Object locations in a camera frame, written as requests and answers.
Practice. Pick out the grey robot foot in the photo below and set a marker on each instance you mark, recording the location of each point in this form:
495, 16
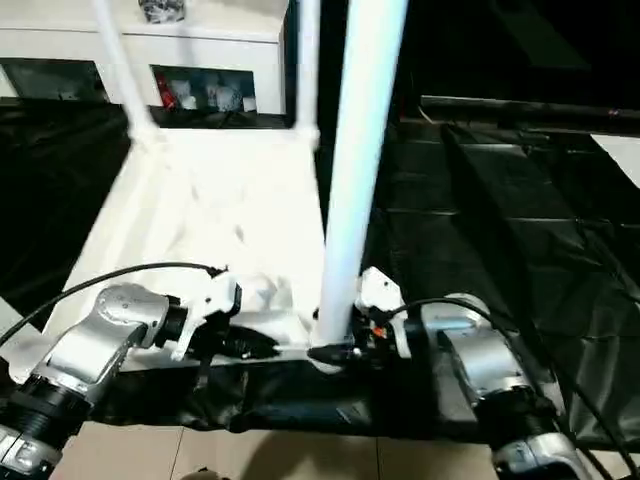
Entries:
204, 474

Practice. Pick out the white plastic table leg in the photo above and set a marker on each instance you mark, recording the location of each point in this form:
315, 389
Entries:
20, 350
115, 60
307, 60
360, 125

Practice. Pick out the red white ceramic figure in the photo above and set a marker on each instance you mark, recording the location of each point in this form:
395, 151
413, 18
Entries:
166, 93

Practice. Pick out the patterned ceramic vase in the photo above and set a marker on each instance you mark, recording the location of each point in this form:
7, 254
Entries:
212, 96

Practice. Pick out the white plastic table top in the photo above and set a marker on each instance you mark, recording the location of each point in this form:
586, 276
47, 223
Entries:
200, 200

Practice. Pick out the black bundle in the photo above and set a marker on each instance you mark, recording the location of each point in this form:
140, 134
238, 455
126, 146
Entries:
164, 10

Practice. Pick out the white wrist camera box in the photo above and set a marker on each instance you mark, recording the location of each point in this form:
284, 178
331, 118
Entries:
215, 295
382, 290

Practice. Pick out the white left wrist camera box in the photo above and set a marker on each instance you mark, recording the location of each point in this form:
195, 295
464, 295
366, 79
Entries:
215, 295

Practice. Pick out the black glossy mat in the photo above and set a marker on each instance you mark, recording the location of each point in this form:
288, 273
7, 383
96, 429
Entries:
500, 225

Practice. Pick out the white sideboard surface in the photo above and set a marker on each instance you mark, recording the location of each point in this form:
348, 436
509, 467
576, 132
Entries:
620, 155

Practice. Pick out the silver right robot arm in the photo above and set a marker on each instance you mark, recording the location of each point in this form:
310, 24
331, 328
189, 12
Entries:
475, 360

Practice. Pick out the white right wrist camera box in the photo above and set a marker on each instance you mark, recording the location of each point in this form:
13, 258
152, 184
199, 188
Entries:
382, 290

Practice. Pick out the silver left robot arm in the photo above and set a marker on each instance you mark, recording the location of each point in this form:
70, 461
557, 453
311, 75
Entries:
100, 335

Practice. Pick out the white glass-door cabinet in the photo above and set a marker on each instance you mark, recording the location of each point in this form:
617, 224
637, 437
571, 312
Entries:
200, 50

